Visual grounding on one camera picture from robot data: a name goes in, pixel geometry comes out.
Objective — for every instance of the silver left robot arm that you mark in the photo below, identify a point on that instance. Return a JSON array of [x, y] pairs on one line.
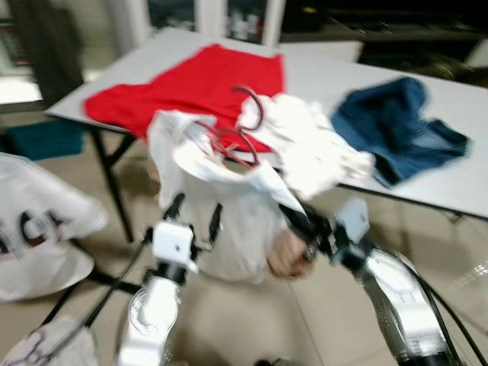
[[149, 320]]

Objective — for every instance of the white button shirt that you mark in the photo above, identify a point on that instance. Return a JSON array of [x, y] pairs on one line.
[[221, 221]]

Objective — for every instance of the white folding table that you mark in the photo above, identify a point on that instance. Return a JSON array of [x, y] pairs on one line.
[[320, 76]]

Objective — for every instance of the blue denim jeans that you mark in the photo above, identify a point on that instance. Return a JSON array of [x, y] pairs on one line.
[[389, 130]]

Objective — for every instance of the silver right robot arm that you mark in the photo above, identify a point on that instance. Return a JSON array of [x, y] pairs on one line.
[[396, 305]]

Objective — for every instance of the teal floor mat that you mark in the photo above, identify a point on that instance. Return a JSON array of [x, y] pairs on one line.
[[46, 141]]

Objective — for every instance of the red plastic hanger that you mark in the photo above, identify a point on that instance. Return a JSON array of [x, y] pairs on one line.
[[229, 145]]

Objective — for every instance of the black TV stand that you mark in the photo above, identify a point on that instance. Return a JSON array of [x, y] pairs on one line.
[[396, 23]]

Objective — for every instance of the crumpled white garment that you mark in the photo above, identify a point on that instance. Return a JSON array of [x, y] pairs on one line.
[[305, 145]]

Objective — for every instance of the white cloth with hanger drawing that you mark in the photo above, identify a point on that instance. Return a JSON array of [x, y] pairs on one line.
[[46, 351]]

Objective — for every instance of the grey curtain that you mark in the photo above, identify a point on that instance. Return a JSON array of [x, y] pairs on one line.
[[46, 46]]

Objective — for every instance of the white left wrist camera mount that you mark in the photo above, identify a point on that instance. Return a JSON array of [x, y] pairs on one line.
[[174, 242]]

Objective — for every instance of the white printed hanging shirt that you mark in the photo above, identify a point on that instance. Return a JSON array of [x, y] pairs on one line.
[[38, 229]]

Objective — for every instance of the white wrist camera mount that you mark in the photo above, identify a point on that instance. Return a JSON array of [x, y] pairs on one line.
[[352, 219], [174, 242]]

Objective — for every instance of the red shirt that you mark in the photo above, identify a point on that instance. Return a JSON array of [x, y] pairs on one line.
[[198, 84]]

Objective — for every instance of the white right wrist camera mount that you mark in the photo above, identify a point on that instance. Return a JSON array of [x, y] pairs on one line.
[[352, 219]]

